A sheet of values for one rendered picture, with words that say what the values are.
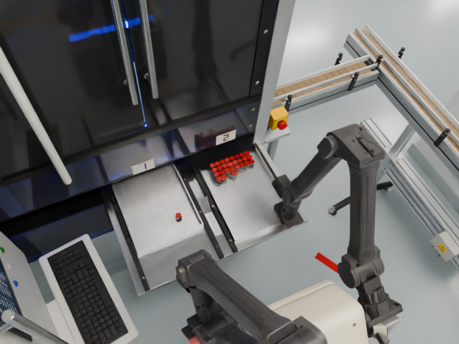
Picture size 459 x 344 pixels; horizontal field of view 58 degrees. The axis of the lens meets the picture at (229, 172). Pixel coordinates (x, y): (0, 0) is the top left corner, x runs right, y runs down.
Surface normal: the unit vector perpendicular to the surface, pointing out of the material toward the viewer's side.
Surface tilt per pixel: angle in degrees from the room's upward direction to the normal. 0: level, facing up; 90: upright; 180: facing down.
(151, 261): 0
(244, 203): 0
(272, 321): 41
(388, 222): 0
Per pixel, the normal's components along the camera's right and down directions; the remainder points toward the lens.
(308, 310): -0.22, -0.92
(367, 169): 0.41, 0.40
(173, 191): 0.06, -0.52
